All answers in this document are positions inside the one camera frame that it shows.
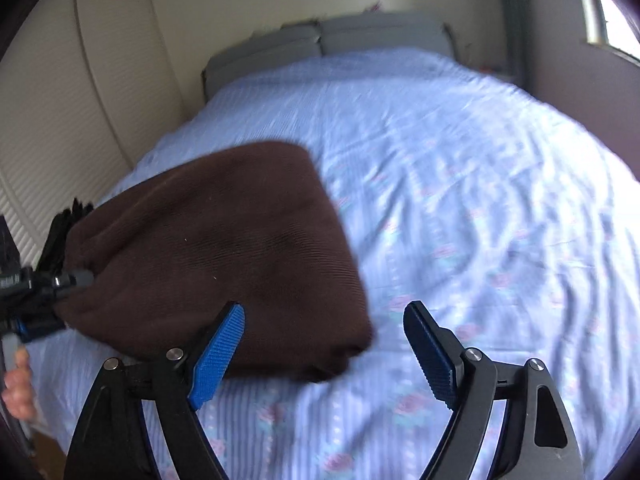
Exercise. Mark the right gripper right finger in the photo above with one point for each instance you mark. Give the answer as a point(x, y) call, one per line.
point(536, 439)

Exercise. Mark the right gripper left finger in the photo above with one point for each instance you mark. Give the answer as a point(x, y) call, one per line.
point(111, 440)

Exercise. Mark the brown corduroy pants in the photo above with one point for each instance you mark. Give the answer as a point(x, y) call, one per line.
point(250, 224)

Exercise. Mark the left hand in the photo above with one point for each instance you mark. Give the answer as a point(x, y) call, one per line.
point(19, 394)

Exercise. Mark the black folded clothes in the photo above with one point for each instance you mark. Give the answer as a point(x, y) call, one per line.
point(52, 256)

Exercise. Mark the blue striped floral bedsheet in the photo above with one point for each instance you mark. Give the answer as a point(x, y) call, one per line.
point(515, 227)

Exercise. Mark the cream louvered wardrobe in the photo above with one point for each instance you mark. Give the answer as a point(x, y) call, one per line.
point(87, 90)

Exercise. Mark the window with railing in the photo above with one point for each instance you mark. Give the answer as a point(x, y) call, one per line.
point(608, 28)

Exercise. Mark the grey upholstered headboard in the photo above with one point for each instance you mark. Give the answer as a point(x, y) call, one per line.
point(316, 38)

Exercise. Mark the green curtain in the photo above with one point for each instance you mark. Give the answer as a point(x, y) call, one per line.
point(516, 25)

